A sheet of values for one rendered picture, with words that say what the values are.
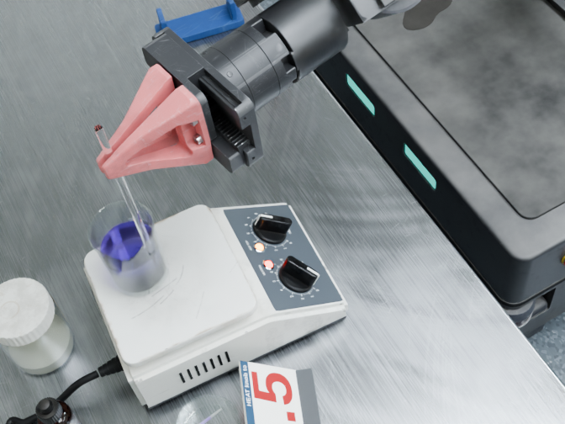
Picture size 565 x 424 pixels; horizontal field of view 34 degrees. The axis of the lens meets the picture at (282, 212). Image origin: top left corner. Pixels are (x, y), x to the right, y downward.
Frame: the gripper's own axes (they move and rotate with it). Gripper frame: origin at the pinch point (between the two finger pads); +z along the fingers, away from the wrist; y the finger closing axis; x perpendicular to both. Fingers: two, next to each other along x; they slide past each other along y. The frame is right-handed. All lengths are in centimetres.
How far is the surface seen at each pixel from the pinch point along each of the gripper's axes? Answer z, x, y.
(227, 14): -27.3, 24.8, -27.8
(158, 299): 1.4, 16.5, 1.5
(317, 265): -12.2, 22.2, 5.4
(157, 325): 2.9, 16.5, 3.4
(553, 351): -57, 101, 9
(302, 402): -3.2, 25.0, 13.4
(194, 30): -23.0, 24.7, -28.4
